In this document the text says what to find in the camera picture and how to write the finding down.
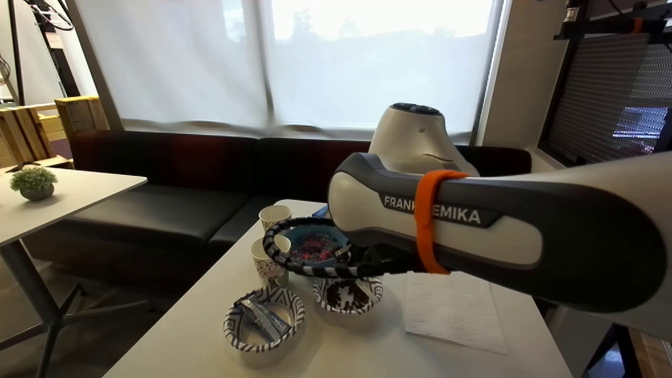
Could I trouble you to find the blue bowl with candy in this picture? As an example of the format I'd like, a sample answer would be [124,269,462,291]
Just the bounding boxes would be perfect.
[283,220,353,269]

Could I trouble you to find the black white bowl dark contents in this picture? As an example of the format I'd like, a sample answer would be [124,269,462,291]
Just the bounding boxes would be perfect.
[310,272,387,316]

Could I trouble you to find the black white bowl with sachets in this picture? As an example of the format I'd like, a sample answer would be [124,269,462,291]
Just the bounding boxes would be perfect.
[223,284,306,354]

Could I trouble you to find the black bench seat cushion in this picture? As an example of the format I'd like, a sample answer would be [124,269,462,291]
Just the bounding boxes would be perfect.
[61,182,253,247]
[207,194,331,249]

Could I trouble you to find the white window blinds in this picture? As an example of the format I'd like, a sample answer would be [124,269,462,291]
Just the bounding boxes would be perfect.
[72,0,506,138]

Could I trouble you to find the blue white sachet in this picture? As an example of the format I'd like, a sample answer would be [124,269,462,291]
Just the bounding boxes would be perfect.
[239,295,290,342]

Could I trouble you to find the dark bench sofa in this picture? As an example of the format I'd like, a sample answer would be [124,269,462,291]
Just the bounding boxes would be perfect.
[70,128,534,211]

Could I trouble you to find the white paper napkin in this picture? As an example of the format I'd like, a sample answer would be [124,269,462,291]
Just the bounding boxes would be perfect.
[383,270,511,354]

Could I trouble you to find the white side table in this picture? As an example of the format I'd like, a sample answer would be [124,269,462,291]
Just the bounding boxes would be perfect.
[0,165,152,378]

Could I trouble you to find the wooden crate shelf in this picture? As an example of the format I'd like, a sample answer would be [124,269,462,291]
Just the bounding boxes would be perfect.
[0,92,113,174]

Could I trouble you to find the small potted plant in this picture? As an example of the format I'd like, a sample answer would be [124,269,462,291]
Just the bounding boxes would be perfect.
[8,164,58,204]

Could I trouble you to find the black monitor screen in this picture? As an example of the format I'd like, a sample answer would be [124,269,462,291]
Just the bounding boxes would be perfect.
[541,29,672,169]

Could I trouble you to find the black tripod stand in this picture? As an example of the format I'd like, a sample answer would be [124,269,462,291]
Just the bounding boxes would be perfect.
[5,0,82,107]

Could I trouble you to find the wooden board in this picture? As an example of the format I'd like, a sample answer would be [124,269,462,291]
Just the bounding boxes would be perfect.
[626,325,672,378]

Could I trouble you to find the orange strap on arm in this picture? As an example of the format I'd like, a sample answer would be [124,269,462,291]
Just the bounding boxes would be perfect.
[413,167,470,275]

